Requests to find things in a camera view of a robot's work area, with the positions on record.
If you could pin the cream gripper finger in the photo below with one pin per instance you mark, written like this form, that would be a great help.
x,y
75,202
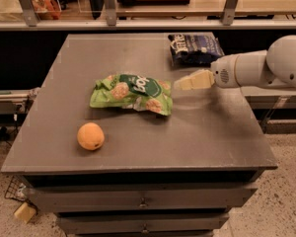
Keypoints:
x,y
200,79

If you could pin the green rice chip bag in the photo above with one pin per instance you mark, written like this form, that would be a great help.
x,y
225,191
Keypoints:
x,y
136,92

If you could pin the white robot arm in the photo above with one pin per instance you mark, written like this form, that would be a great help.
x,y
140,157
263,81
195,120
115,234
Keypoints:
x,y
274,68

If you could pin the dark blue chip bag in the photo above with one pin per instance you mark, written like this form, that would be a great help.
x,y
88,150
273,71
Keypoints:
x,y
195,49

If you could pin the orange snack bag on shelf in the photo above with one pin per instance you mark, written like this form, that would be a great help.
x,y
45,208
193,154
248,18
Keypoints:
x,y
47,6

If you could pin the grey cabinet with drawers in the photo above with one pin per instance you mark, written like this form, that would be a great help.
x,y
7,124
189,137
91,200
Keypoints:
x,y
192,166

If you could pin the orange fruit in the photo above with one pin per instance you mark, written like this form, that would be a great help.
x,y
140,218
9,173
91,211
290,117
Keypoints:
x,y
90,136

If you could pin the upper drawer knob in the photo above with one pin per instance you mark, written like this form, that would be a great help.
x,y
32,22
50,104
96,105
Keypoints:
x,y
143,203

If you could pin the drawer knob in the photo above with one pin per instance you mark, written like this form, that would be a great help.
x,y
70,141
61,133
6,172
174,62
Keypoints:
x,y
145,230
143,203

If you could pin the lower drawer knob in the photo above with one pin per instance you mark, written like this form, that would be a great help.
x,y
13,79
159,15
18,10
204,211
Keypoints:
x,y
145,230

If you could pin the cream foam block on floor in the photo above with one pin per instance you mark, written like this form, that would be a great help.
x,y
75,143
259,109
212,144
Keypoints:
x,y
25,212

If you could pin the metal shelf rail frame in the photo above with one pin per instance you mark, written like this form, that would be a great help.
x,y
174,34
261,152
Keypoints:
x,y
20,15

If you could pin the black wire basket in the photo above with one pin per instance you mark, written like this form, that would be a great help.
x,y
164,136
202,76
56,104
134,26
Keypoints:
x,y
15,190

